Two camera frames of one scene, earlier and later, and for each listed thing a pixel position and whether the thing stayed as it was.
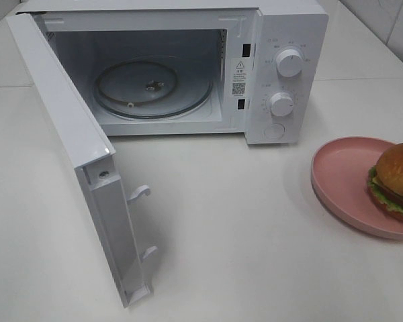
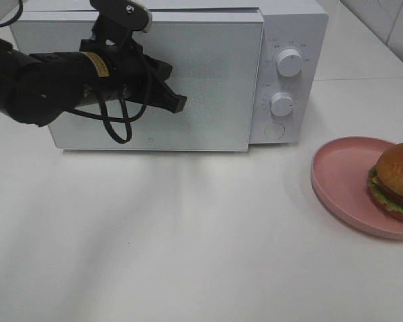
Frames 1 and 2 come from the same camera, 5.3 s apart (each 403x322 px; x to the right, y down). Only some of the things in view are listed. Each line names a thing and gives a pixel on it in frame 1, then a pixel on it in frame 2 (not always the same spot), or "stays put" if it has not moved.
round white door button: (275, 131) stays put
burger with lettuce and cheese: (392, 181) stays put
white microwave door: (91, 152) -> (217, 62)
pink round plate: (340, 172) stays put
